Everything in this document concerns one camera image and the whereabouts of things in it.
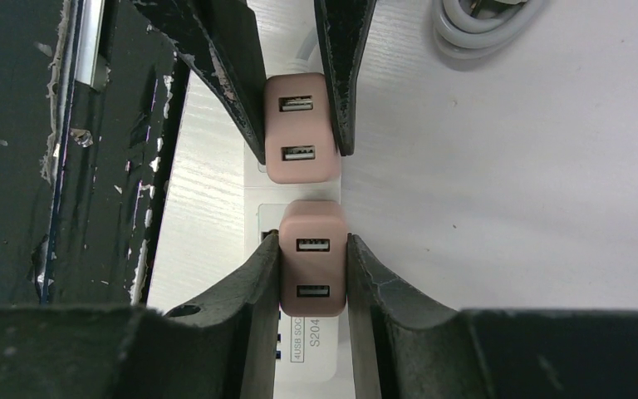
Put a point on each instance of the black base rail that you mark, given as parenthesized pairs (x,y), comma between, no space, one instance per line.
(91,99)

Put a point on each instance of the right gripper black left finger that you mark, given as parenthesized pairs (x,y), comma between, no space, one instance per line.
(220,344)

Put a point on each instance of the pink plug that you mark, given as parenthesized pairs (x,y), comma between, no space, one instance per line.
(313,242)
(300,146)

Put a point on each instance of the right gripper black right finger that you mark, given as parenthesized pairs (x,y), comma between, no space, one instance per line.
(404,344)

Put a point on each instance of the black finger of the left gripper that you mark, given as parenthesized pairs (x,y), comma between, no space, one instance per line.
(343,27)
(219,41)

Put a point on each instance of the long white power strip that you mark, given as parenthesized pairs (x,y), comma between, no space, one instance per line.
(219,203)

